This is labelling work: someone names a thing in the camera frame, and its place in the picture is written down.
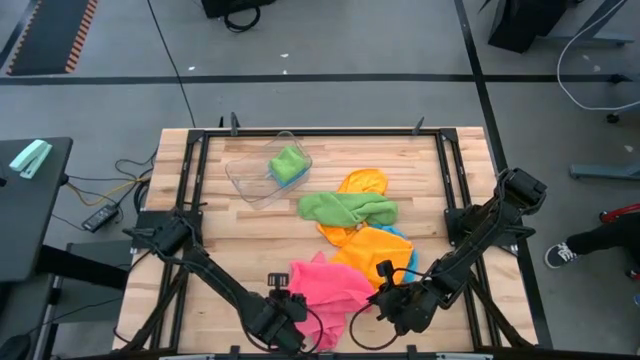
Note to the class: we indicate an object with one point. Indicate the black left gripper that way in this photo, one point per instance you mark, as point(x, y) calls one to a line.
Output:
point(288, 306)

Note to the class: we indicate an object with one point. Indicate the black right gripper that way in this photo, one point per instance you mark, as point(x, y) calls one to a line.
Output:
point(407, 305)

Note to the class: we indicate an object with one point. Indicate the orange microfiber towel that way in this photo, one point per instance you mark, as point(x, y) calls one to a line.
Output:
point(365, 181)
point(370, 250)

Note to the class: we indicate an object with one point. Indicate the blue microfiber towel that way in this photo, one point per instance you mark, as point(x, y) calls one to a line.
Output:
point(414, 267)
point(295, 179)

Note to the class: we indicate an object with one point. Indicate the clear plastic bin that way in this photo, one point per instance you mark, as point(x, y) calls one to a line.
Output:
point(245, 180)

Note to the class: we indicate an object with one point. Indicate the green microfiber towel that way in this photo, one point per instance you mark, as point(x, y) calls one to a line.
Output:
point(287, 162)
point(345, 207)

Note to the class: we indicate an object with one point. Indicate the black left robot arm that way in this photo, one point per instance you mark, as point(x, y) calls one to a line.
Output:
point(200, 265)

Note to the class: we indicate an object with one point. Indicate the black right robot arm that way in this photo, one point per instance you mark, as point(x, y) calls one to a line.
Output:
point(480, 230)

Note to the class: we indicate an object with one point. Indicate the black power adapter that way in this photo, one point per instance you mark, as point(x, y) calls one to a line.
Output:
point(100, 218)

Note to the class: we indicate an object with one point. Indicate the red and black stool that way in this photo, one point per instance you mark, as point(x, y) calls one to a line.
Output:
point(620, 212)

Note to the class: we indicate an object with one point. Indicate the grey desk foot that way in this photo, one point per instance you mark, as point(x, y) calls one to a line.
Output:
point(605, 171)

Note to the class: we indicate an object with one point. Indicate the black side table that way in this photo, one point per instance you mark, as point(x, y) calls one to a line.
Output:
point(30, 225)

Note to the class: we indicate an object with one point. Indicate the black caster wheel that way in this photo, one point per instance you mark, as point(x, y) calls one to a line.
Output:
point(613, 118)

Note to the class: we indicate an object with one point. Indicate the mint green stapler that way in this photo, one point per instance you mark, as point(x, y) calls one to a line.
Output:
point(30, 159)

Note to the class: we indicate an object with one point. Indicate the black equipment box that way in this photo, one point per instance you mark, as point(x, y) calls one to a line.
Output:
point(235, 6)

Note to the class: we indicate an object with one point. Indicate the black cabinet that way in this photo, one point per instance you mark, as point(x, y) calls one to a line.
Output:
point(525, 22)

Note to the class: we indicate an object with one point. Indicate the grey desk leg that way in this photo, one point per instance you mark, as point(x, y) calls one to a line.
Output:
point(595, 36)

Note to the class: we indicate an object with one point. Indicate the black mat with orange edge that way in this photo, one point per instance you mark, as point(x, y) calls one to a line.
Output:
point(50, 35)

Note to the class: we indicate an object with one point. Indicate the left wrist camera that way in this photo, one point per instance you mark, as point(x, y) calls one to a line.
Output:
point(278, 280)

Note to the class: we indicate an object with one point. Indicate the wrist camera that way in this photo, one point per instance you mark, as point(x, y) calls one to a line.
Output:
point(278, 280)
point(385, 267)

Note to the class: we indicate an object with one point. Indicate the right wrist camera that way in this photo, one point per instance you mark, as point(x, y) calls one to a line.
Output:
point(385, 267)

